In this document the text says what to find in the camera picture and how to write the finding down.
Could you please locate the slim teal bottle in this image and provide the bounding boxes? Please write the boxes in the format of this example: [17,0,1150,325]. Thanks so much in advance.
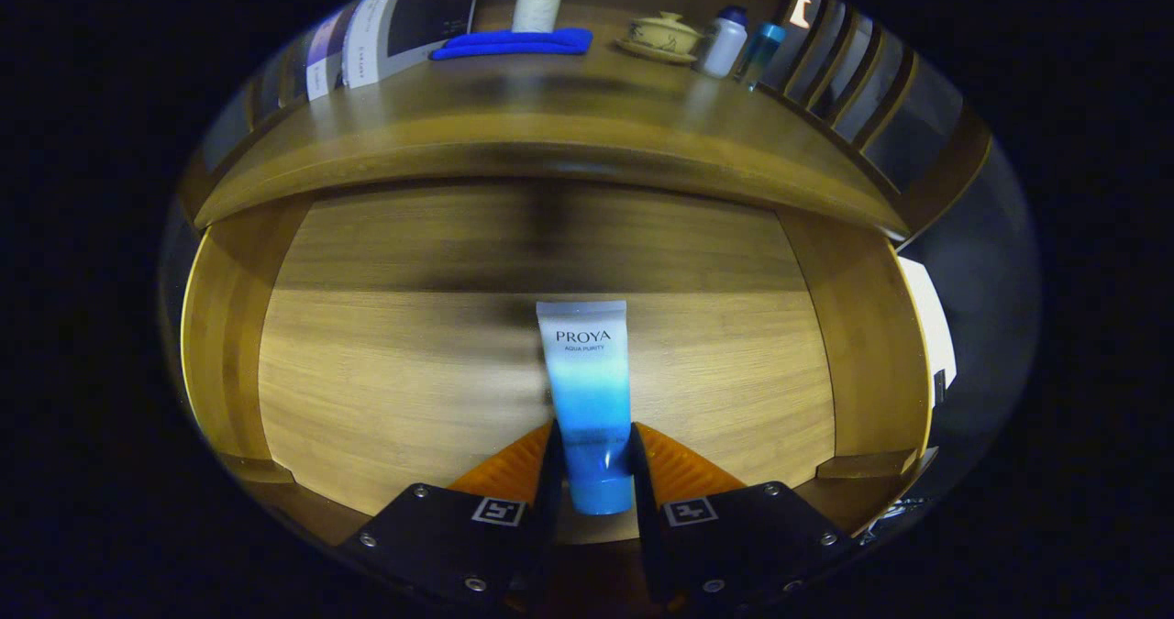
[734,23,787,91]

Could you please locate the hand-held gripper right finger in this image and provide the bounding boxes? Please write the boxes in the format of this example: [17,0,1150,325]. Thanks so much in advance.
[626,422,854,611]

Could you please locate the black backdrop cloth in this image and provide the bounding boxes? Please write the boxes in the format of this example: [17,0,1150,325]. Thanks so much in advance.
[158,50,1044,459]

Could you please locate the white metal cabinet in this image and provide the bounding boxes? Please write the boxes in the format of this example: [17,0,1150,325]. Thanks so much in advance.
[897,257,958,409]

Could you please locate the beige lidded teacup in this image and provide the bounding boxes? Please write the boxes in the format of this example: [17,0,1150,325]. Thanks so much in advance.
[629,11,703,54]

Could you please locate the thin purple book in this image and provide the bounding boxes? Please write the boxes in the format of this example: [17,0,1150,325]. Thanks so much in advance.
[305,9,348,102]

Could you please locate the beige saucer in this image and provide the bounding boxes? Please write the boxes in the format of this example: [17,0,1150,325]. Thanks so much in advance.
[615,37,698,65]

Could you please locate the blue folded cloth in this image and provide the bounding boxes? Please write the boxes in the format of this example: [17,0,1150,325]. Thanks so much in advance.
[429,28,594,61]

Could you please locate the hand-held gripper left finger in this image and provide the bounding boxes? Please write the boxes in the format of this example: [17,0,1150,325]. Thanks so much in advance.
[335,420,565,615]

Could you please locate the thick white book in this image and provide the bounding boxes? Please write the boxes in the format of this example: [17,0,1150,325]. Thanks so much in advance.
[341,0,490,90]

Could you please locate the wooden countertop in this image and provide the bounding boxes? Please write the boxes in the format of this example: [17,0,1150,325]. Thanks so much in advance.
[193,0,909,235]

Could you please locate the white bottle with blue cap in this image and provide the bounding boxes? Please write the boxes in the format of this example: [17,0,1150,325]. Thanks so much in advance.
[702,6,749,79]

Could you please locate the wooden drawer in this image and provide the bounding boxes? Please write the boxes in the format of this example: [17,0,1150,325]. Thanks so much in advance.
[179,179,936,547]

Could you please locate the blue cosmetic tube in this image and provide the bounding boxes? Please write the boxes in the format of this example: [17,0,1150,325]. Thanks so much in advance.
[536,300,636,516]

